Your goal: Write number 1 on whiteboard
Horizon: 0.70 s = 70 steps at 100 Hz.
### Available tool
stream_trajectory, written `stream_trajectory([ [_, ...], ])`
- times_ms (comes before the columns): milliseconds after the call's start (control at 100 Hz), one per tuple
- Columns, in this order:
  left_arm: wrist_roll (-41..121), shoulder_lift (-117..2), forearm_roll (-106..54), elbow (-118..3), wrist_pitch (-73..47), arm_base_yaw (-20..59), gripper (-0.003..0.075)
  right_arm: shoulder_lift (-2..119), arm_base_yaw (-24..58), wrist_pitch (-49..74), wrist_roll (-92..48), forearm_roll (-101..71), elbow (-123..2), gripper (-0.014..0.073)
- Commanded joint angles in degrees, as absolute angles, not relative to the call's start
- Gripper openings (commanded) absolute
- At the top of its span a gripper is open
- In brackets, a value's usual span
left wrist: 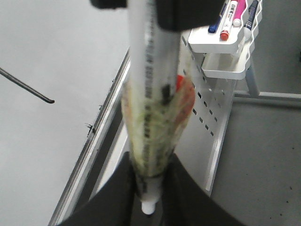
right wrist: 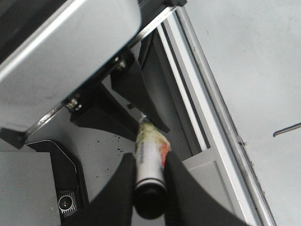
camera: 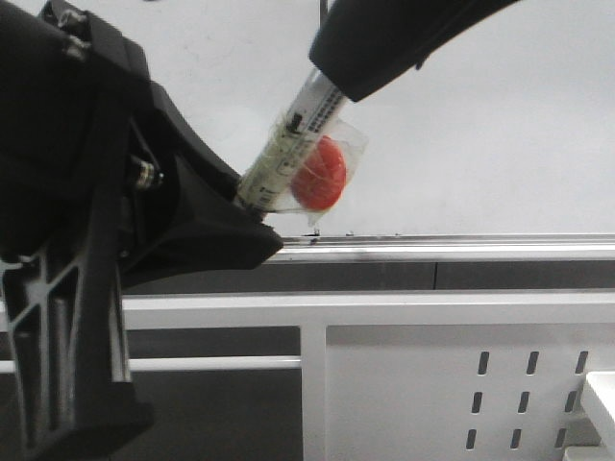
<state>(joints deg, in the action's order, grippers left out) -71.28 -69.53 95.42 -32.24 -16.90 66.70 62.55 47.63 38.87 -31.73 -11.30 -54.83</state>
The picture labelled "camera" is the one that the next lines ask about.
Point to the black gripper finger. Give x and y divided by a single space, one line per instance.
190 223
363 46

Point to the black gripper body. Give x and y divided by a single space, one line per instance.
70 87

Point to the white whiteboard marker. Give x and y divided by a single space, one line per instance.
292 139

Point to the red round magnet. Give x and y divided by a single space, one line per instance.
318 185

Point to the white whiteboard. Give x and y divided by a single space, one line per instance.
509 128

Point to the aluminium whiteboard tray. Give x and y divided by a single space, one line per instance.
312 249

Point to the white perforated panel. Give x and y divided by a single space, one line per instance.
481 392

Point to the white plastic bin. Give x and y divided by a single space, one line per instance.
600 403

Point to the white metal frame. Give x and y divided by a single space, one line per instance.
244 377

